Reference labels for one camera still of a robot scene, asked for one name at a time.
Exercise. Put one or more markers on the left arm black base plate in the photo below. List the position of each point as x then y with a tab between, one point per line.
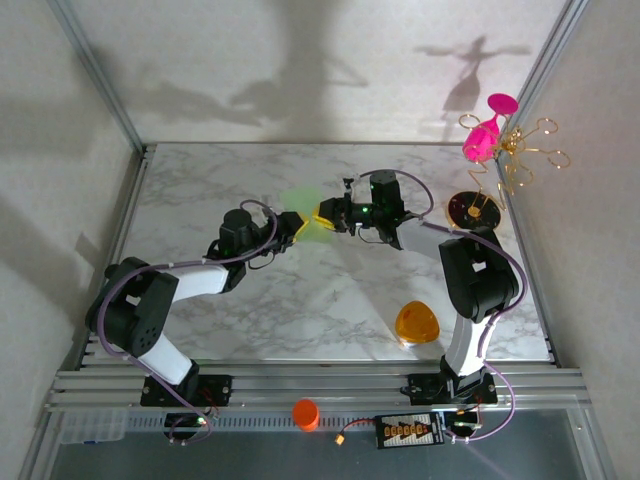
220	387

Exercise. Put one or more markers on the aluminium side rail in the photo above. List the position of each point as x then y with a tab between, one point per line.
118	240
517	215

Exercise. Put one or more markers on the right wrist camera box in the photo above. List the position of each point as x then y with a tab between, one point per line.
348	186

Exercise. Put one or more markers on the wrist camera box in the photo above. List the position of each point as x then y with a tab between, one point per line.
265	213
348	186

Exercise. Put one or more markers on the aluminium mounting rail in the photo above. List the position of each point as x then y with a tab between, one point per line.
325	387

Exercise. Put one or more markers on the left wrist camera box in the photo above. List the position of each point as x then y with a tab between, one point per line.
265	213

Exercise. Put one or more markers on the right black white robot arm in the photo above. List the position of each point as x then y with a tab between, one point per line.
475	275

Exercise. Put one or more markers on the pink wine glass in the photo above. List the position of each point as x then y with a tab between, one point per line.
480	142

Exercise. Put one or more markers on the green square paper sheet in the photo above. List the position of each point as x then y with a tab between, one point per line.
300	200

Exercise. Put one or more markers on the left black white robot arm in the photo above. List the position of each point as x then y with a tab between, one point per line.
135	310

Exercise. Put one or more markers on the orange translucent cup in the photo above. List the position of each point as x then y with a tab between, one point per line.
417	322

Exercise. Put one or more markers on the black controller box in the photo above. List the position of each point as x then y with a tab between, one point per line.
182	422
462	425

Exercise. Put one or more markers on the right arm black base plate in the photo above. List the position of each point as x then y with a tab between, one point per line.
422	392

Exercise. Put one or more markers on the clear plastic organizer box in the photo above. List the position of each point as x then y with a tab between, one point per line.
92	425

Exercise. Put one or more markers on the black charger board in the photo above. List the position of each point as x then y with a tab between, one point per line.
407	430

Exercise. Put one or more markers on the aluminium frame post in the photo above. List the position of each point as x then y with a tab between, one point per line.
96	70
546	55

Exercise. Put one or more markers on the orange plastic cylinder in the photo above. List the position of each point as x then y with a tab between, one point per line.
306	415

